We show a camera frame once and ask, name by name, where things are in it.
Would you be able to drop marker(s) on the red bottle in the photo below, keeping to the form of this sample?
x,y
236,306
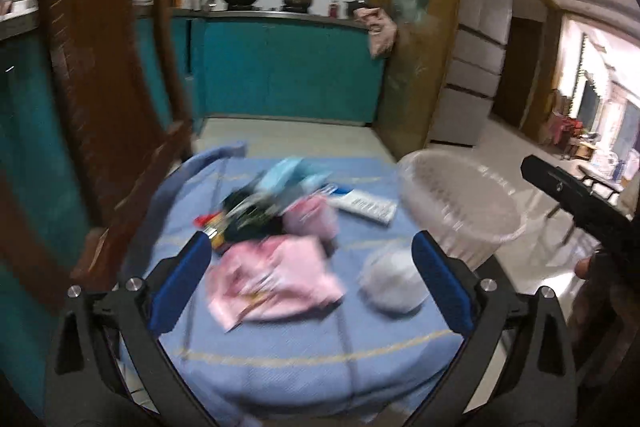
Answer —
x,y
333,9

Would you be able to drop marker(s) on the white plastic bag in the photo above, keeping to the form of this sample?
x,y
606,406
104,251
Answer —
x,y
392,279

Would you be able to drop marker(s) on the dark wooden bench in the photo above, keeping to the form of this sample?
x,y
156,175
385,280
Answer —
x,y
602,188

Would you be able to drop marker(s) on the red wrapper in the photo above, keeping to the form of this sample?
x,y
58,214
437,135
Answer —
x,y
205,221

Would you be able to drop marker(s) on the black jar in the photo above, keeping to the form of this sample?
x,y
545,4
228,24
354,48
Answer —
x,y
362,4

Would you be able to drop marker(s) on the person's right forearm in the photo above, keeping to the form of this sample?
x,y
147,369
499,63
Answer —
x,y
607,332

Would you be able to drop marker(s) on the pink hanging cloth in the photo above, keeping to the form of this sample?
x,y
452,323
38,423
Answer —
x,y
381,29

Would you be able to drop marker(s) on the dark wooden door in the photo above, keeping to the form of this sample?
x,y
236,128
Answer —
x,y
520,72

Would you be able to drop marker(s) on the television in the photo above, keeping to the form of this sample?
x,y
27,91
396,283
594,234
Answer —
x,y
591,106

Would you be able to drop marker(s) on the teal lower kitchen cabinet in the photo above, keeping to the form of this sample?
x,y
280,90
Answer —
x,y
290,67

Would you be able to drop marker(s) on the silver refrigerator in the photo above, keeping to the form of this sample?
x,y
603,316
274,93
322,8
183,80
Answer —
x,y
475,57

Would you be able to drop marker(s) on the white lined waste basket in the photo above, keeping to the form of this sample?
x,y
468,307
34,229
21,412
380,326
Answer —
x,y
460,202

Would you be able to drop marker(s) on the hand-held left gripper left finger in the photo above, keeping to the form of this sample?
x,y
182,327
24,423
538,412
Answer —
x,y
182,277

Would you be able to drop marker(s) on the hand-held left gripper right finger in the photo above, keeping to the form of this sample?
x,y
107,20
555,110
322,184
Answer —
x,y
442,282

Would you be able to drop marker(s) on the person's right hand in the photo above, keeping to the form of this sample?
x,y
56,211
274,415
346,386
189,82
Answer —
x,y
584,268

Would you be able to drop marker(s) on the carved wooden chair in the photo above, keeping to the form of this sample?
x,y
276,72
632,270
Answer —
x,y
110,107

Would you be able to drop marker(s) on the small pink packet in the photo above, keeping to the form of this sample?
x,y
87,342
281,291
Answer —
x,y
312,217

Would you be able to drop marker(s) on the blue face mask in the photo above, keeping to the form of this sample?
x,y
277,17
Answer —
x,y
285,174

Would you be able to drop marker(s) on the blue cloth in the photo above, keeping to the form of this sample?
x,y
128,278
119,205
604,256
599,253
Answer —
x,y
300,357

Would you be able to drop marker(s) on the large pink plastic packaging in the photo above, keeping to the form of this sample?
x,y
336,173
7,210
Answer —
x,y
280,277

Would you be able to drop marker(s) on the wood framed glass partition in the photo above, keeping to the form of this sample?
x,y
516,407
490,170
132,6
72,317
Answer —
x,y
420,32

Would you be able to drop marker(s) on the white toothpaste box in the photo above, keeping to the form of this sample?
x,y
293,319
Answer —
x,y
365,206

